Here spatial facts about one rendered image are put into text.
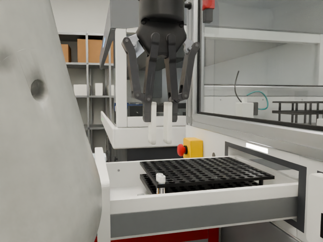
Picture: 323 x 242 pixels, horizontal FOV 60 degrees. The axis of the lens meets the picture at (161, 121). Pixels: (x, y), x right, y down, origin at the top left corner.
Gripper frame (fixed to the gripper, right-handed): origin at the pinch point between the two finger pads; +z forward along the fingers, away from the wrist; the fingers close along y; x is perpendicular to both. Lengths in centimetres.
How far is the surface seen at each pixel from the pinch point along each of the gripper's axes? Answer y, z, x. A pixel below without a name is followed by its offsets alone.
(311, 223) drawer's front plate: -21.5, 14.7, 10.9
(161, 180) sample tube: 0.0, 9.5, 1.6
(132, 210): 5.4, 12.6, 5.6
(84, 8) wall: 23, -148, -428
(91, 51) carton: 14, -75, -382
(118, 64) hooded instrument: -1, -20, -87
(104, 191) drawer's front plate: 9.5, 8.9, 7.5
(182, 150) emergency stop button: -16.6, 12.0, -38.1
